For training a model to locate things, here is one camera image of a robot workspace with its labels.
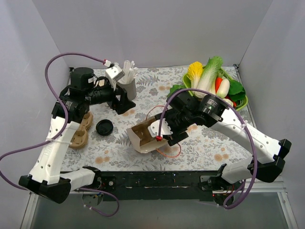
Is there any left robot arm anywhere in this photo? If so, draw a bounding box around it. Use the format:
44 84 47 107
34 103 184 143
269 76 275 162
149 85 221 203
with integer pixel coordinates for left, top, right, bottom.
19 65 135 203

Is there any romaine lettuce toy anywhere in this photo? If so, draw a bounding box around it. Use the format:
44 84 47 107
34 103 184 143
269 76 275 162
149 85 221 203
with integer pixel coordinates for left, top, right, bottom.
167 84 186 98

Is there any purple cable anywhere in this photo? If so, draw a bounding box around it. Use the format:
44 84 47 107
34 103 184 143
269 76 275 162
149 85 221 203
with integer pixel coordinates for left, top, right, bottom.
0 52 120 217
159 89 258 210

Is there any floral table mat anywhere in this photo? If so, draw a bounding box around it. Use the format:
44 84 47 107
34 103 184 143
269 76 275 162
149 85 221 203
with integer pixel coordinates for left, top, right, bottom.
61 66 250 171

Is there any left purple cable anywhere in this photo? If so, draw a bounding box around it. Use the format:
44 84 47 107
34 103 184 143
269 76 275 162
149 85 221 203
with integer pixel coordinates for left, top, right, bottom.
0 52 120 217

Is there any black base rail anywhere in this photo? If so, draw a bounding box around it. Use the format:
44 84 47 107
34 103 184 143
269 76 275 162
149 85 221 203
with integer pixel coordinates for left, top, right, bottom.
73 170 245 201

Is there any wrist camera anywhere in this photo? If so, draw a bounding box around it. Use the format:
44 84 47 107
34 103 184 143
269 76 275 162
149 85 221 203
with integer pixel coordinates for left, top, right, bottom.
147 118 173 139
104 60 125 91

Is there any white radish toy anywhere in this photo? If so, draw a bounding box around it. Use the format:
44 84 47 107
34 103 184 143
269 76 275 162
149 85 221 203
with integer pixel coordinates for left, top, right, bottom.
216 79 230 98

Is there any green napa cabbage toy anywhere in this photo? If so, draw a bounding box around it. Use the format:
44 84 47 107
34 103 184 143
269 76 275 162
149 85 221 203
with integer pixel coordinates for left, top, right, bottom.
196 56 223 95

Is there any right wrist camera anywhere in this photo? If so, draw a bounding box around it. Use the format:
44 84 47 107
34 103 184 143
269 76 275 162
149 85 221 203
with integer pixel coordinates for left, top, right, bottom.
147 118 173 139

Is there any brown paper bag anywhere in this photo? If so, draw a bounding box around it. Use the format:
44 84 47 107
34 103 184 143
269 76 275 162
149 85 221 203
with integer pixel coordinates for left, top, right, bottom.
126 105 182 158

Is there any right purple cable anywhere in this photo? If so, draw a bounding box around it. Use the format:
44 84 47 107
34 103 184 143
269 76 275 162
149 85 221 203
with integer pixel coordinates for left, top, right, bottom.
159 89 258 210

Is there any grey straw holder cup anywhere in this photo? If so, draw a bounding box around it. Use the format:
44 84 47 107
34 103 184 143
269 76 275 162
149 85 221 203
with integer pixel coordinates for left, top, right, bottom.
118 79 137 101

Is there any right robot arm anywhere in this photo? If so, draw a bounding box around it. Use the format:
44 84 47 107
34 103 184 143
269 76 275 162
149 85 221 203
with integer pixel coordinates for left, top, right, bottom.
148 89 291 190

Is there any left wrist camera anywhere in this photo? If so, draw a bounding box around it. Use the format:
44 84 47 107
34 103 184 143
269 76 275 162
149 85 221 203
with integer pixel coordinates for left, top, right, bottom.
104 60 125 91

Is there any single cardboard cup carrier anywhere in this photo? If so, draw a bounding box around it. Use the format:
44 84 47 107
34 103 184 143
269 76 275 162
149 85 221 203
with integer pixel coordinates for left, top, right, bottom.
132 123 155 146

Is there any yellow napa cabbage toy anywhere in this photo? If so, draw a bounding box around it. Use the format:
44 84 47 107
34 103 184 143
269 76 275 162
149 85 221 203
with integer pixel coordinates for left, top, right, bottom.
187 62 203 88

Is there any green vegetable tray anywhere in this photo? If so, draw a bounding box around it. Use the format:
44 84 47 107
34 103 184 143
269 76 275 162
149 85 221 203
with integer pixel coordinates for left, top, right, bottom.
182 68 248 111

